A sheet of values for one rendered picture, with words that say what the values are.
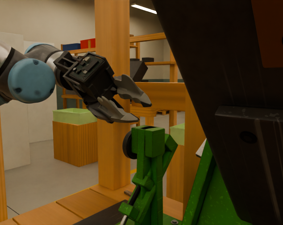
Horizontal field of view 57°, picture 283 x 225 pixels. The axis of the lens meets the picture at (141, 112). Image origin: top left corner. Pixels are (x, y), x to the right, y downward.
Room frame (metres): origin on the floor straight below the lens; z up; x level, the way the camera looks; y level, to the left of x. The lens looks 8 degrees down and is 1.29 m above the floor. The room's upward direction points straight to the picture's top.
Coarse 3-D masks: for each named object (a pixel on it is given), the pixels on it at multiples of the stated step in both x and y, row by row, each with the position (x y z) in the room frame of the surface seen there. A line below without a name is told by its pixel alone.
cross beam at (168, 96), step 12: (144, 84) 0.92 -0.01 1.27; (156, 84) 0.89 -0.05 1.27; (168, 84) 0.85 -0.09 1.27; (180, 84) 0.82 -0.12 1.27; (156, 96) 0.89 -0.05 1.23; (168, 96) 0.85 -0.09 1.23; (180, 96) 0.82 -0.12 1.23; (156, 108) 0.89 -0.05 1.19; (168, 108) 0.85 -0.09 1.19; (180, 108) 0.82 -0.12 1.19
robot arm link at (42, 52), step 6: (30, 48) 0.62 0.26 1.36; (36, 48) 0.61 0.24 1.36; (42, 48) 0.61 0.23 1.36; (48, 48) 0.60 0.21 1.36; (54, 48) 0.60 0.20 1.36; (24, 54) 0.59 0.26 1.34; (30, 54) 0.59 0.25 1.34; (36, 54) 0.59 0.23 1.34; (42, 54) 0.59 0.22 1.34; (48, 54) 0.58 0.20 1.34; (42, 60) 0.58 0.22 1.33
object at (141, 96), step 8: (120, 80) 0.48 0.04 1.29; (128, 80) 0.46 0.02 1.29; (120, 88) 0.50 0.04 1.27; (128, 88) 0.48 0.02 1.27; (136, 88) 0.46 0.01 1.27; (120, 96) 0.50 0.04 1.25; (128, 96) 0.49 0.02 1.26; (136, 96) 0.47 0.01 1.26; (144, 96) 0.46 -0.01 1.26; (144, 104) 0.46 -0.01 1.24
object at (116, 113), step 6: (102, 96) 0.43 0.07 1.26; (102, 102) 0.46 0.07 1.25; (108, 102) 0.43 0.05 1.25; (102, 108) 0.48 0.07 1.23; (108, 108) 0.46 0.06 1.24; (114, 108) 0.43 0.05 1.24; (120, 108) 0.46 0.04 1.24; (108, 114) 0.46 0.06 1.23; (114, 114) 0.45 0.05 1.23; (120, 114) 0.44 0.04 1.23; (126, 114) 0.45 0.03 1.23; (132, 114) 0.44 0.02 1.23; (114, 120) 0.46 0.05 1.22; (120, 120) 0.45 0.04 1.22; (126, 120) 0.44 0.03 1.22; (132, 120) 0.43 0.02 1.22; (138, 120) 0.43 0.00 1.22
